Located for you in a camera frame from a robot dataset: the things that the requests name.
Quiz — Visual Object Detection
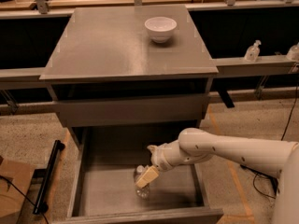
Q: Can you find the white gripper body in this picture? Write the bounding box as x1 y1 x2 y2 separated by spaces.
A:
147 140 189 172

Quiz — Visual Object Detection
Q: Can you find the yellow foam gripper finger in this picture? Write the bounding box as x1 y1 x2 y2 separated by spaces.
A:
135 165 159 189

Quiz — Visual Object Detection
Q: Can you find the clear plastic water bottle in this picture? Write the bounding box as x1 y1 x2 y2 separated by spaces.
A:
134 165 150 200

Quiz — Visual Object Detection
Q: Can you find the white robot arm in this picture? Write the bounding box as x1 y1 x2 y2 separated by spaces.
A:
135 128 299 224

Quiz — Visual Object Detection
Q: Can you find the closed grey top drawer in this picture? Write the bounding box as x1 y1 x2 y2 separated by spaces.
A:
54 94 209 127

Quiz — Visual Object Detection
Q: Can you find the open grey middle drawer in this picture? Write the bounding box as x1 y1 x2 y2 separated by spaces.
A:
55 124 223 224

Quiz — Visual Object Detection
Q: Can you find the grey drawer cabinet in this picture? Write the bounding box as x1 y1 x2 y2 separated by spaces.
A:
40 6 218 146

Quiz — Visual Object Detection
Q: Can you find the clear soap dispenser bottle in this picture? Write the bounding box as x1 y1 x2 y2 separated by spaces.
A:
244 40 262 63

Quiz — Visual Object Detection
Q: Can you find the black bar left floor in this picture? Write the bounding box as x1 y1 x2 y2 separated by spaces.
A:
33 140 65 215

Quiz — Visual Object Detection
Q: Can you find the white ceramic bowl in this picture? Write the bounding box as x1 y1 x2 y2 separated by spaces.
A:
144 17 177 43

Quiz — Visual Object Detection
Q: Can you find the cardboard box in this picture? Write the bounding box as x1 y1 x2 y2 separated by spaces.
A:
0 157 35 224

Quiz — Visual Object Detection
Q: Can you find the black cable right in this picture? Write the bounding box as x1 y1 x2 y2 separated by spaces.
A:
241 77 299 201

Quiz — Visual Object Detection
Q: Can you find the black cable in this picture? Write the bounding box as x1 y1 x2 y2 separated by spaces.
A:
241 77 299 201
0 175 50 224

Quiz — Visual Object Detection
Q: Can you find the black cable left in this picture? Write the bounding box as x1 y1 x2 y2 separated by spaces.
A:
0 175 50 224

